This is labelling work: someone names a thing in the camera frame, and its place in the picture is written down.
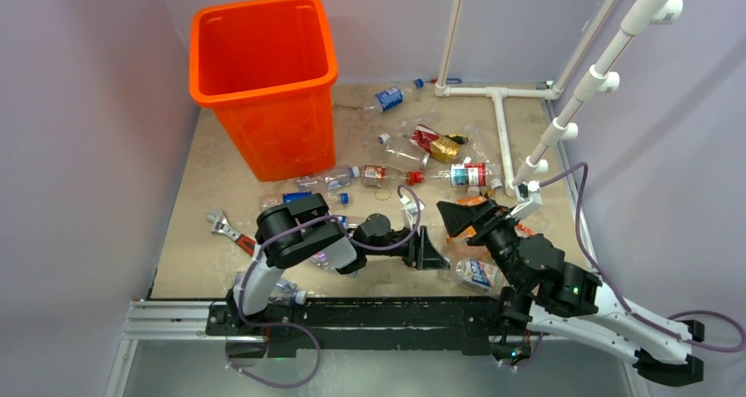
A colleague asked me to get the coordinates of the large clear bottle white cap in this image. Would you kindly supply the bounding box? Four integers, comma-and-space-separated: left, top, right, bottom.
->
377, 133, 429, 171

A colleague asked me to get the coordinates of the white PVC diagonal pole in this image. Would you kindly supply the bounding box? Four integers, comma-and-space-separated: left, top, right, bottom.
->
510, 0, 683, 187

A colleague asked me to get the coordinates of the crushed red blue label bottle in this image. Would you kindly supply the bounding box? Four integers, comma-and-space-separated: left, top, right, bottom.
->
310, 250, 340, 271

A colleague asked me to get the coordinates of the red gold snack wrapper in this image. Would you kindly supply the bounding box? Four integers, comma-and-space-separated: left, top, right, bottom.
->
409, 124, 461, 164

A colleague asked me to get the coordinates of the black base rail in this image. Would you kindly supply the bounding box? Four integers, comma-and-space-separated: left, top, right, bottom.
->
206, 296, 534, 364

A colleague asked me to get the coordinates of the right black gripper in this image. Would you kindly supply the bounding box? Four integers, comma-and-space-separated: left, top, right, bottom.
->
435, 199, 523, 291

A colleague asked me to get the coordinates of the Pepsi label clear bottle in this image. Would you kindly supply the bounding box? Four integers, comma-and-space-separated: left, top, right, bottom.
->
260, 191, 350, 209

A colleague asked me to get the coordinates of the orange snack pouch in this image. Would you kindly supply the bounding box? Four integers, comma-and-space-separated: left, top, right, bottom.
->
445, 195, 536, 244

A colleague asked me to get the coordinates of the rubber band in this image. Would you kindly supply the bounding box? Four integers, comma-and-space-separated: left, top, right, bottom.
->
374, 188, 392, 201

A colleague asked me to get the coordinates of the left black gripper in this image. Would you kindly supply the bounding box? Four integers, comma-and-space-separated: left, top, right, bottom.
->
366, 223, 450, 269

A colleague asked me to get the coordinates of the small clear bottle white cap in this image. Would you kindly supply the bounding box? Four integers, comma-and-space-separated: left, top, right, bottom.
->
296, 165, 361, 192

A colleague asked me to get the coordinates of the crushed bottle at table edge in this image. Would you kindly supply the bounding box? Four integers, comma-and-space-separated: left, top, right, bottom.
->
232, 272, 309, 314

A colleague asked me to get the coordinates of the white blue label bottle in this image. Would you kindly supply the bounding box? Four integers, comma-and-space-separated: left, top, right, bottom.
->
455, 258, 501, 295

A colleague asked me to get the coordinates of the blue label bottle far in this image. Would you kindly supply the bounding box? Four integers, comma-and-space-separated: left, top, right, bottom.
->
358, 78, 425, 114

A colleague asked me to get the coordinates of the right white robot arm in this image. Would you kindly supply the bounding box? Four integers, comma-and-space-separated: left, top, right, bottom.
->
436, 200, 705, 387

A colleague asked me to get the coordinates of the red handle adjustable wrench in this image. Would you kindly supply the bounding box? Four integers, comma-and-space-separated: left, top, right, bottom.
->
205, 209, 256, 256

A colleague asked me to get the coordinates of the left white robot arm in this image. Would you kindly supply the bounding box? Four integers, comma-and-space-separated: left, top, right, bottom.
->
227, 194, 450, 335

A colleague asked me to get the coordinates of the red cap small bottle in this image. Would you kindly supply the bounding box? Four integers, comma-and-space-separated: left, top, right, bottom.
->
360, 165, 425, 188

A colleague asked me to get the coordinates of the orange plastic bin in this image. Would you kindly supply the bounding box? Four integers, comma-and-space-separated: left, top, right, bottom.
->
189, 0, 339, 181

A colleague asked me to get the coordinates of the blue cap pen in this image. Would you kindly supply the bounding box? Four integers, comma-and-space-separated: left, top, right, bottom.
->
428, 77, 463, 87

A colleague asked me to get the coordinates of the red white label bottle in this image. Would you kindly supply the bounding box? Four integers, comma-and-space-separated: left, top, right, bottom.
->
425, 162, 502, 189

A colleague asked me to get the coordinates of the aluminium frame rail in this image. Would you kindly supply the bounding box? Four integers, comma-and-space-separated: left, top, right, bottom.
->
105, 299, 234, 397

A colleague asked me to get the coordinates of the white PVC pipe frame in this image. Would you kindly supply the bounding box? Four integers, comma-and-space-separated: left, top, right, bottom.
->
434, 0, 633, 197

